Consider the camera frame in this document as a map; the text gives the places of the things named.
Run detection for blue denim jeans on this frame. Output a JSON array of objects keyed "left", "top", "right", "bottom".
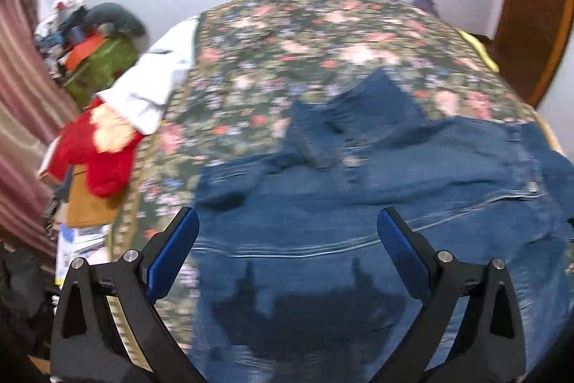
[{"left": 190, "top": 69, "right": 574, "bottom": 383}]

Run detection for green bag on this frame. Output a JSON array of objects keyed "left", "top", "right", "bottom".
[{"left": 63, "top": 35, "right": 140, "bottom": 110}]

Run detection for brown cardboard box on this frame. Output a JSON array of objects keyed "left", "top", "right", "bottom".
[{"left": 67, "top": 165, "right": 124, "bottom": 229}]

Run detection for black bag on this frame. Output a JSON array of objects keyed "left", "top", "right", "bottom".
[{"left": 0, "top": 244, "right": 59, "bottom": 361}]

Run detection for pile of papers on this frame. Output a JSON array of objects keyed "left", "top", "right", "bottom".
[{"left": 56, "top": 224, "right": 113, "bottom": 285}]

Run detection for striped pink curtain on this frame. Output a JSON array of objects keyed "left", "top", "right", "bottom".
[{"left": 0, "top": 0, "right": 81, "bottom": 258}]

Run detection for floral printed blanket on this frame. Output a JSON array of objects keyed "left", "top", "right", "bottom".
[{"left": 105, "top": 0, "right": 561, "bottom": 366}]

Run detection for white shirt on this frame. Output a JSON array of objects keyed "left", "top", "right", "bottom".
[{"left": 96, "top": 16, "right": 200, "bottom": 136}]

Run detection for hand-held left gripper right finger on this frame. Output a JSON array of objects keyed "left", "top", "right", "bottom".
[{"left": 377, "top": 206, "right": 526, "bottom": 383}]

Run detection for grey neck pillow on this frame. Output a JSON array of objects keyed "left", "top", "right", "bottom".
[{"left": 83, "top": 1, "right": 146, "bottom": 38}]

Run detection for orange box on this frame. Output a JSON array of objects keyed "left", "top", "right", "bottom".
[{"left": 63, "top": 34, "right": 106, "bottom": 70}]

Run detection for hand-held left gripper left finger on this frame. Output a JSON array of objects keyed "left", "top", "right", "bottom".
[{"left": 48, "top": 207, "right": 208, "bottom": 383}]

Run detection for brown wooden wardrobe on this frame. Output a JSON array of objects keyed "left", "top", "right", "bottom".
[{"left": 486, "top": 0, "right": 574, "bottom": 108}]

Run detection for pile of household clutter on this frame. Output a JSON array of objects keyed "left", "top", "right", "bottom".
[{"left": 36, "top": 0, "right": 90, "bottom": 52}]

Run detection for red plush toy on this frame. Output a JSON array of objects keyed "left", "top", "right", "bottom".
[{"left": 45, "top": 98, "right": 146, "bottom": 197}]

